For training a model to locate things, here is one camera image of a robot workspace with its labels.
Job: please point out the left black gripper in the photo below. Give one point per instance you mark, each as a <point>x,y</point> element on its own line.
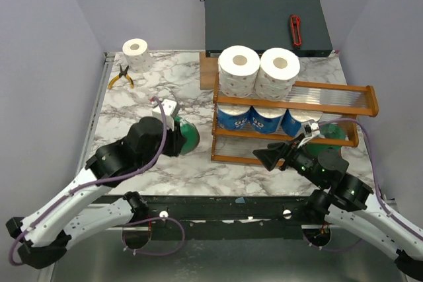
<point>178,139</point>

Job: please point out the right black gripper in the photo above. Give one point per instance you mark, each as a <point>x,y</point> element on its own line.
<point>287,152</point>

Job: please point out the small green object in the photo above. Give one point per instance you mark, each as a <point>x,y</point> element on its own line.
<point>190,133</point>

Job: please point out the blue paper roll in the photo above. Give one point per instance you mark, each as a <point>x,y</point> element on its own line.
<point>293,119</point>

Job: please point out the blue object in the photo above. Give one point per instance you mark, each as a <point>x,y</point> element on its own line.
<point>232,116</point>

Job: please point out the green paper roll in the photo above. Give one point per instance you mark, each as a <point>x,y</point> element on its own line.
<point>330,131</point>

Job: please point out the white red-dotted paper roll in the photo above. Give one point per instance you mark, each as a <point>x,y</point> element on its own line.
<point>238,67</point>

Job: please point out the plain white paper roll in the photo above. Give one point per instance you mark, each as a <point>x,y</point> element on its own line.
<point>138,57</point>

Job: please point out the orange wooden shelf rack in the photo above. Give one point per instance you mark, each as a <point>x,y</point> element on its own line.
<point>334,101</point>

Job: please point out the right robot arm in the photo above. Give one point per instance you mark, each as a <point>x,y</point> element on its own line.
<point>344,200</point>

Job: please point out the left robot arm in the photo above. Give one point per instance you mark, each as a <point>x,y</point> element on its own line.
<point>44,237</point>

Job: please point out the brown wooden board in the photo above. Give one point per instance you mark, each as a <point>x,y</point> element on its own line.
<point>208,71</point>

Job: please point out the black yellow pliers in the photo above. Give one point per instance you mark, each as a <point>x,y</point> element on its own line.
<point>123,73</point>

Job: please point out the red black utility knife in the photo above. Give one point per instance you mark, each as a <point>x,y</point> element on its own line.
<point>295,27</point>

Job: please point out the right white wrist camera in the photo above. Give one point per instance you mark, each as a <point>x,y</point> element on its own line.
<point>308,131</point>

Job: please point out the dark grey rack-mount device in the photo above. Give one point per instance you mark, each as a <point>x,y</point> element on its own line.
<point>264,24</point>

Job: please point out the aluminium frame rail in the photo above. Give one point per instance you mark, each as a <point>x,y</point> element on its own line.
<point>102,89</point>

